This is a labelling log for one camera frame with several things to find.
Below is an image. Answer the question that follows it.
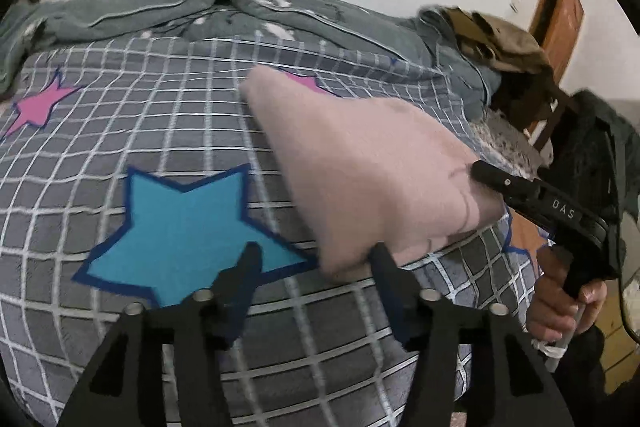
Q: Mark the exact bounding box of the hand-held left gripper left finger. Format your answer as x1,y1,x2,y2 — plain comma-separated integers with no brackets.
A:
57,242,263,427

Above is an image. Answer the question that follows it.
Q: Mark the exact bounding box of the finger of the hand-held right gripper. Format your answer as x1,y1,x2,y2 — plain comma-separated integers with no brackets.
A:
470,160,541,208

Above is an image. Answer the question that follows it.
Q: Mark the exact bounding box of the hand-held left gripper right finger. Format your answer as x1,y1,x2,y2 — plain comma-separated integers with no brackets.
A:
369,242,576,427

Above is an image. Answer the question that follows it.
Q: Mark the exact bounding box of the pink knit sweater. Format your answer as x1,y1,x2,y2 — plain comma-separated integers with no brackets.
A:
240,64,508,283

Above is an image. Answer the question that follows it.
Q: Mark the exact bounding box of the person's right hand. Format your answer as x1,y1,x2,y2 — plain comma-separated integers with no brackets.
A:
525,242,609,353

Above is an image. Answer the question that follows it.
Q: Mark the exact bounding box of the floral quilted mattress pad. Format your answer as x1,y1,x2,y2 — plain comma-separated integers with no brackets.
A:
470,109,551,180

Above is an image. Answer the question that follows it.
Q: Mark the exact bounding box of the dark clothing pile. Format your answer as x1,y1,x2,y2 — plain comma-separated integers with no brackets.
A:
550,89,640,278

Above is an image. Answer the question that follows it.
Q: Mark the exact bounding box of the dark wooden chair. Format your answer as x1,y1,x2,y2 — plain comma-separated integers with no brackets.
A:
492,72,582,152

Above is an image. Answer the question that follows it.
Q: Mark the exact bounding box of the grey checked star bedsheet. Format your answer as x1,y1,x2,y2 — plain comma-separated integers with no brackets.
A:
0,0,551,427

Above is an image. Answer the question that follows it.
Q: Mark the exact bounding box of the grey-green floral blanket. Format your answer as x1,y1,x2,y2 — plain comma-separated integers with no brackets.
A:
0,0,503,118

